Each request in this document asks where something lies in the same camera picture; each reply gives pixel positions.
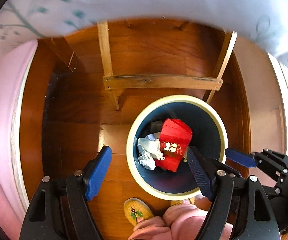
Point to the dark wooden leg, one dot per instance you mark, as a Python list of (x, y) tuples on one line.
[(64, 52)]

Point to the dark grey scrap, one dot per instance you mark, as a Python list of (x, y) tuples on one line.
[(156, 127)]

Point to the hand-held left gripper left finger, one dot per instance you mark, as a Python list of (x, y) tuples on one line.
[(97, 175)]

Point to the person's pink trousers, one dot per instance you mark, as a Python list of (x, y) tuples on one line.
[(179, 225)]

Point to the crumpled white paper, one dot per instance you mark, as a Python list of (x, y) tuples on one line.
[(146, 152)]

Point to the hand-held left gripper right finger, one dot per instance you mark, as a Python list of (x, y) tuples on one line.
[(200, 175)]

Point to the yellow embroidered slipper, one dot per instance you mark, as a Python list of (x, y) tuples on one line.
[(181, 201), (136, 212)]

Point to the red box with white print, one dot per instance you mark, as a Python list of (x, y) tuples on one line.
[(174, 135)]

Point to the wooden table frame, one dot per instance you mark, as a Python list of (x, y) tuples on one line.
[(159, 81)]

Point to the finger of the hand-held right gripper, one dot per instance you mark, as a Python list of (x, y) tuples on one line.
[(235, 173), (239, 158)]

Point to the blue bin with cream rim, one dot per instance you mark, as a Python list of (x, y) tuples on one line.
[(209, 140)]

